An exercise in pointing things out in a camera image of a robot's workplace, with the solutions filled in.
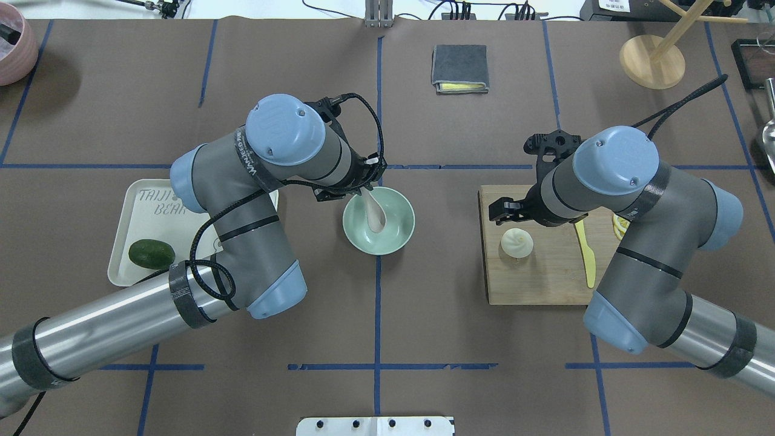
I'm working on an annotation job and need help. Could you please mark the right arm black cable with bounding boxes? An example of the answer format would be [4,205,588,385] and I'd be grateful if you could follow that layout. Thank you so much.
[630,74,728,140]

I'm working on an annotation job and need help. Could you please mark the wooden mug tree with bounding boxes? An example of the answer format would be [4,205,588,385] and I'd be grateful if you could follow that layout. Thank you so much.
[618,1,748,90]

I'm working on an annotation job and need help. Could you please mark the light green bowl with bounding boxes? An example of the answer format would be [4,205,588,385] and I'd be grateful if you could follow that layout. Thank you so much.
[341,186,415,255]

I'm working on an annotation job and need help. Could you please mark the pink bowl with ice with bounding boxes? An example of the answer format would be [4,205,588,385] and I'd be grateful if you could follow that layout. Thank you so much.
[1,2,38,86]

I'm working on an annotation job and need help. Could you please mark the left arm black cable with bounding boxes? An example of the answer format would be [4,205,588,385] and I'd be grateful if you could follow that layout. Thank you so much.
[189,92,386,312]

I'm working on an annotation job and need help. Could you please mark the aluminium frame post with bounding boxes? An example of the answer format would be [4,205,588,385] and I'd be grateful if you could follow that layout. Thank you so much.
[364,0,395,28]

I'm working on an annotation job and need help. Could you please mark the lemon slice right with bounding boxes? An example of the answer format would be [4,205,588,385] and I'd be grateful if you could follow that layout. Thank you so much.
[612,214,630,241]

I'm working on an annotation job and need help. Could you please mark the black tripod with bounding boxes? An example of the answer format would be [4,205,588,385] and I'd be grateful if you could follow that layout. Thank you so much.
[119,0,181,19]

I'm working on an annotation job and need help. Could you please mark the white ceramic spoon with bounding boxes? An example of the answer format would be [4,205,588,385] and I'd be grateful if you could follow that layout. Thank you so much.
[360,188,386,234]

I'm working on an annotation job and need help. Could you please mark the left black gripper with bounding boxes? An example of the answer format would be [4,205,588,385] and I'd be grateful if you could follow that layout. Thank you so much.
[313,154,387,202]

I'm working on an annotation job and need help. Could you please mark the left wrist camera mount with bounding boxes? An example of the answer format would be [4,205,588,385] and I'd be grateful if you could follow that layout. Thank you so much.
[304,94,349,142]

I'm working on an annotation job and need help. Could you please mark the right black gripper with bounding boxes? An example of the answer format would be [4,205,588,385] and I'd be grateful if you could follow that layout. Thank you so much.
[488,196,543,225]

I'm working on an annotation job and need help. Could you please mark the metal scoop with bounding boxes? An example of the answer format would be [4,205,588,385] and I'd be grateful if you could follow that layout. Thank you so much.
[759,78,774,174]

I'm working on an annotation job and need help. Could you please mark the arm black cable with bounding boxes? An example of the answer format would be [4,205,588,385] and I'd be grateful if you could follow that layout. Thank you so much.
[189,92,386,312]
[630,74,728,140]

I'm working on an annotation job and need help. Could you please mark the white steamed bun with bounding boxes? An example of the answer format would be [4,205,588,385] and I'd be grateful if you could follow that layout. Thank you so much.
[500,227,535,259]

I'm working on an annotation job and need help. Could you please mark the green avocado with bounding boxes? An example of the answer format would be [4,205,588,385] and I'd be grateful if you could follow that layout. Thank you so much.
[128,239,176,270]

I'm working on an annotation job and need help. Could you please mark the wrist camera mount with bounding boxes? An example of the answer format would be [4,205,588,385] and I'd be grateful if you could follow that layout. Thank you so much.
[304,94,349,142]
[523,129,583,182]

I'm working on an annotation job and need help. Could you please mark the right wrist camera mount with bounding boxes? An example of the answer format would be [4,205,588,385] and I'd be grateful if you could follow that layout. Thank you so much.
[523,129,583,182]

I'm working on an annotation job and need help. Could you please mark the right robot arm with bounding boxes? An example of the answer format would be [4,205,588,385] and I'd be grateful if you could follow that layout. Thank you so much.
[488,126,774,397]

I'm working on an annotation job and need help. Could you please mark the yellow plastic knife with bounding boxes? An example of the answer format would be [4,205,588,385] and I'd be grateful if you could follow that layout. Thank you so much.
[574,220,597,289]

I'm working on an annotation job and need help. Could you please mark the grey folded cloth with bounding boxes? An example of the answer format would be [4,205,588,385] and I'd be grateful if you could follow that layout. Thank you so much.
[430,44,490,94]

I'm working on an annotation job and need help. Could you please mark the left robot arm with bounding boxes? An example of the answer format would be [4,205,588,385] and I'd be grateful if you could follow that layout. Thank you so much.
[1,92,386,417]

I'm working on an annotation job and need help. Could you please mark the white rectangular tray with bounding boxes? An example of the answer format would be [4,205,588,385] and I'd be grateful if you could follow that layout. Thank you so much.
[107,178,279,288]

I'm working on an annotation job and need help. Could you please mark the black box on desk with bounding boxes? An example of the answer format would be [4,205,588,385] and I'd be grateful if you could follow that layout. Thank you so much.
[578,1,680,22]

